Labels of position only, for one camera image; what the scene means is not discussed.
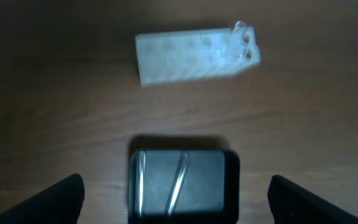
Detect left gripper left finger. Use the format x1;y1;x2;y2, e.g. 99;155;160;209
0;173;86;224

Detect clear test tube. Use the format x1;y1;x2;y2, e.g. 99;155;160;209
164;151;191;218
136;151;148;218
219;20;249;47
221;35;251;63

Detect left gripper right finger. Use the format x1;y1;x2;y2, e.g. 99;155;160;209
267;174;358;224

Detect white test tube rack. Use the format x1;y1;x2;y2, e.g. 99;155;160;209
134;26;262;88

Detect black tray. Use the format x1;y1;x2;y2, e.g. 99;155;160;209
127;148;241;224

